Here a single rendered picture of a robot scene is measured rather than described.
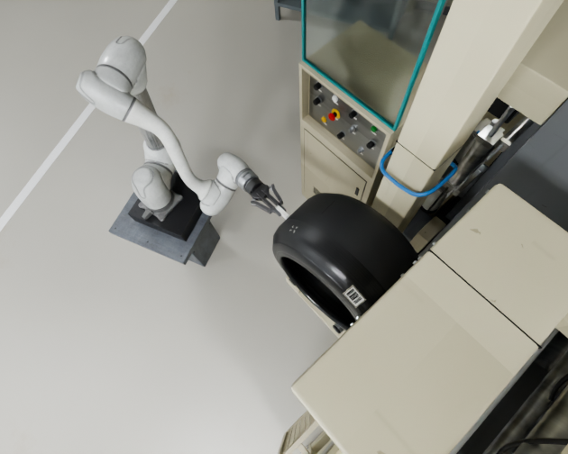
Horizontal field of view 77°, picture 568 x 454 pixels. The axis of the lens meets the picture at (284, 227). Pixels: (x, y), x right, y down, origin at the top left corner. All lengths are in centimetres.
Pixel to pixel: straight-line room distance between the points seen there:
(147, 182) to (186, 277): 104
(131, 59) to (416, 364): 134
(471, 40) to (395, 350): 56
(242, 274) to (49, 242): 154
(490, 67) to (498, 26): 7
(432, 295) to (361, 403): 24
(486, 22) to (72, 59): 400
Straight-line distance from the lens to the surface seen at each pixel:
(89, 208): 323
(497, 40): 75
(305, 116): 204
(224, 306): 257
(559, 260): 87
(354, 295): 109
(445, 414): 73
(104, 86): 146
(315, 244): 110
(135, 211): 212
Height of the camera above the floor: 247
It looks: 67 degrees down
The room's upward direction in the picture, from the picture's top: 8 degrees counter-clockwise
